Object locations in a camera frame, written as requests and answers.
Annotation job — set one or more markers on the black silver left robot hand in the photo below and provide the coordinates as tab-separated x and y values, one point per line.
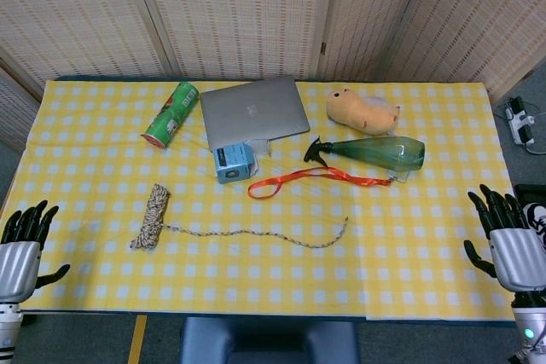
17	268

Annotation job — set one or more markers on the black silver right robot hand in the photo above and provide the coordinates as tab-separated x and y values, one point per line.
518	259

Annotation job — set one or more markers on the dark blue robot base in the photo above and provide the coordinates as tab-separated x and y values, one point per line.
268	342

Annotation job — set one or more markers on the blue speaker box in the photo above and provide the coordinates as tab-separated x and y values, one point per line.
234	163

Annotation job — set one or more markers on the yellow checkered tablecloth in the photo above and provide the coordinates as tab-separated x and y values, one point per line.
273	274

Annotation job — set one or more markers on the black white sneaker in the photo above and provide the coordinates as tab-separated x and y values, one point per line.
538	217

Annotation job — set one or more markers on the white power strip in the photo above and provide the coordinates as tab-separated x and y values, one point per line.
520	123

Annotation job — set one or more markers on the yellow floor tape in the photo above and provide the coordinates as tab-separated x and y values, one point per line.
137	340

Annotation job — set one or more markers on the clear badge holder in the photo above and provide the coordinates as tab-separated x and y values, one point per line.
399	176

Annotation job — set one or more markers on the green spray bottle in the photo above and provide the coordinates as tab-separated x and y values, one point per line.
379	153

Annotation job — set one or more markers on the green chips can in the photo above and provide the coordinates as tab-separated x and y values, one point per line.
170	119

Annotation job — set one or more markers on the orange plush toy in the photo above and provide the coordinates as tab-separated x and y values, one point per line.
362	110

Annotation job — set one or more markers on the silver laptop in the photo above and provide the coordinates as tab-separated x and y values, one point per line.
251	110

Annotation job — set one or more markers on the bamboo folding screen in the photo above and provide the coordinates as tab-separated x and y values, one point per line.
239	10

